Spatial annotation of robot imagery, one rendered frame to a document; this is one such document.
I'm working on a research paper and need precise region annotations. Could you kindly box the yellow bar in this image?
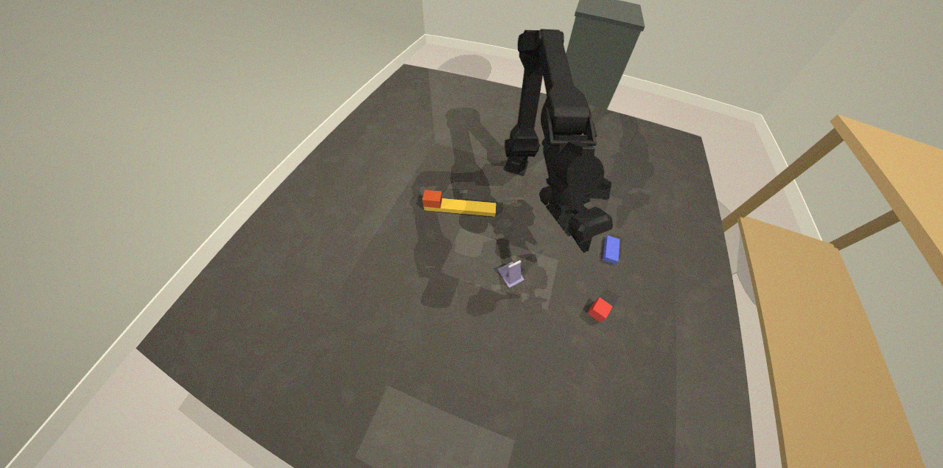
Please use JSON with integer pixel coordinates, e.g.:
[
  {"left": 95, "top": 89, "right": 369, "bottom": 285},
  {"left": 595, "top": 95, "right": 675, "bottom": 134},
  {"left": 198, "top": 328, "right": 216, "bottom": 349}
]
[{"left": 422, "top": 190, "right": 496, "bottom": 217}]

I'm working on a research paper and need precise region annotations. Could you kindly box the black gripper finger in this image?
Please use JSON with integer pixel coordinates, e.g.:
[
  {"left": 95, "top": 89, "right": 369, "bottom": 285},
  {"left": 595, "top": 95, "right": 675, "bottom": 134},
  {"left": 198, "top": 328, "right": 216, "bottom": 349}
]
[
  {"left": 567, "top": 228, "right": 592, "bottom": 253},
  {"left": 546, "top": 204, "right": 572, "bottom": 236}
]

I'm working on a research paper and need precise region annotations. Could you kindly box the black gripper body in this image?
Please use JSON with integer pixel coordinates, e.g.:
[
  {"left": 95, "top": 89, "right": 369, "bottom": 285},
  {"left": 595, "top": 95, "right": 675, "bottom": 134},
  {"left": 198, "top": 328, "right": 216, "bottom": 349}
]
[{"left": 539, "top": 176, "right": 613, "bottom": 240}]

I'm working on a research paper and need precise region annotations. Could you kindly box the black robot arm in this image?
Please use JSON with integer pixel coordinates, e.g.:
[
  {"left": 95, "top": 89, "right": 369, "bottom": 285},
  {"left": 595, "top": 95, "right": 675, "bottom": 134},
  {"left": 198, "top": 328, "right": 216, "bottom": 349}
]
[{"left": 504, "top": 29, "right": 611, "bottom": 203}]

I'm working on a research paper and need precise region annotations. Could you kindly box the blue rectangular block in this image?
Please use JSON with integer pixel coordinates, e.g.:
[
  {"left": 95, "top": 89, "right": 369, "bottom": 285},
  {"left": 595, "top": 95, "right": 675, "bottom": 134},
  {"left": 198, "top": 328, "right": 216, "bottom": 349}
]
[{"left": 603, "top": 235, "right": 620, "bottom": 264}]

